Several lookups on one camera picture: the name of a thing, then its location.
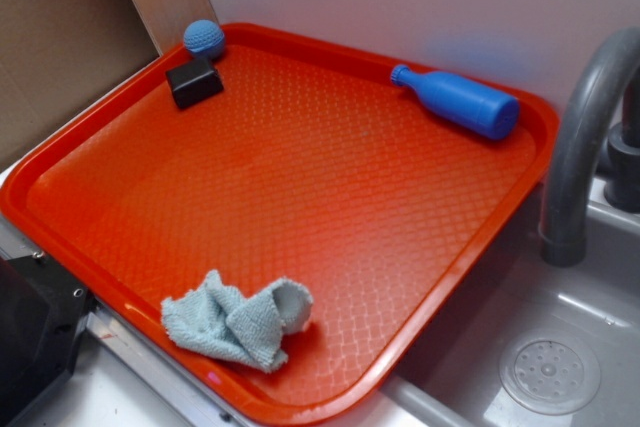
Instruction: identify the light blue cloth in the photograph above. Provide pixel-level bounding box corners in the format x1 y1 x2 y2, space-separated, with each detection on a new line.
161 270 291 374

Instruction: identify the black wedge block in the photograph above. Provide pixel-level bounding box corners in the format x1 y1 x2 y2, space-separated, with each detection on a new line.
165 58 224 110

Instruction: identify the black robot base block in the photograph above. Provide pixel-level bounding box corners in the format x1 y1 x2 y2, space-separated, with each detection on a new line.
1 256 92 426

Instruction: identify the dark grey faucet handle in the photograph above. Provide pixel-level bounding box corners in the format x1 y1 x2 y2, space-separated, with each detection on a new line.
604 71 639 214

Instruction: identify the grey faucet spout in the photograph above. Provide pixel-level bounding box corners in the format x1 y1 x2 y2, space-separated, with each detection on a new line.
539 27 639 267

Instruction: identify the brown cardboard panel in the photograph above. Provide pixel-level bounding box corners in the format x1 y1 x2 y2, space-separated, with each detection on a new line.
1 0 157 168

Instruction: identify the grey sink basin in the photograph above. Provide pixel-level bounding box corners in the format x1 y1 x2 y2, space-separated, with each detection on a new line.
383 194 639 426

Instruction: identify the blue plastic bottle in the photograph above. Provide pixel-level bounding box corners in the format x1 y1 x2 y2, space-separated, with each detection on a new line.
390 65 520 140

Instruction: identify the sink drain strainer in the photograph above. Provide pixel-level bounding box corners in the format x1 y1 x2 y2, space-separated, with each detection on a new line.
499 329 601 416

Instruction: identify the orange plastic tray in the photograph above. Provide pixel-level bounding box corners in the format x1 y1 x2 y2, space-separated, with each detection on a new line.
1 24 558 426

